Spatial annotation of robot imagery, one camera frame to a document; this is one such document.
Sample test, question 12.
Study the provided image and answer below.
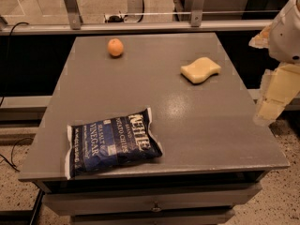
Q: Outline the black floor cable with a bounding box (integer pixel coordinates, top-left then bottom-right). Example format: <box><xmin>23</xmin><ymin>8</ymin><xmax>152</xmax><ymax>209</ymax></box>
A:
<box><xmin>0</xmin><ymin>136</ymin><xmax>35</xmax><ymax>173</ymax></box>

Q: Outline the orange fruit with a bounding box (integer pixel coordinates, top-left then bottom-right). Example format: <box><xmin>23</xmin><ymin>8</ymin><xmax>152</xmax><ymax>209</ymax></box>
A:
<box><xmin>107</xmin><ymin>38</ymin><xmax>124</xmax><ymax>57</ymax></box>

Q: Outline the metal drawer knob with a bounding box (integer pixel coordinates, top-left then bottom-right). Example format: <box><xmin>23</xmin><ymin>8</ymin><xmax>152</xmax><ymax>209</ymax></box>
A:
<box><xmin>151</xmin><ymin>203</ymin><xmax>162</xmax><ymax>213</ymax></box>

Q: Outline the blue potato chips bag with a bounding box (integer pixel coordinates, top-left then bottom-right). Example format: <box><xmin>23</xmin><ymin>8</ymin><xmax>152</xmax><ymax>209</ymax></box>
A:
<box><xmin>65</xmin><ymin>108</ymin><xmax>162</xmax><ymax>180</ymax></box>

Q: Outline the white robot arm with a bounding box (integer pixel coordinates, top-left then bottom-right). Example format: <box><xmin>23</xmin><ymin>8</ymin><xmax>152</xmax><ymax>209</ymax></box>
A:
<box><xmin>248</xmin><ymin>0</ymin><xmax>300</xmax><ymax>126</ymax></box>

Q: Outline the metal railing frame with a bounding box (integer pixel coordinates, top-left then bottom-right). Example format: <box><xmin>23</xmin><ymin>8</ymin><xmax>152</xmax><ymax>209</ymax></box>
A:
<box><xmin>0</xmin><ymin>0</ymin><xmax>287</xmax><ymax>36</ymax></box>

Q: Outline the yellow sponge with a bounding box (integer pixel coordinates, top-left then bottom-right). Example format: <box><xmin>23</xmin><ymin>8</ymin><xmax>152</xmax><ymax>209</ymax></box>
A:
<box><xmin>180</xmin><ymin>57</ymin><xmax>221</xmax><ymax>84</ymax></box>

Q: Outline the grey table drawer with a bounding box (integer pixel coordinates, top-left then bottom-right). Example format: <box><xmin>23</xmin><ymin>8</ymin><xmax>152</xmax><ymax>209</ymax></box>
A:
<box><xmin>43</xmin><ymin>183</ymin><xmax>262</xmax><ymax>216</ymax></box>

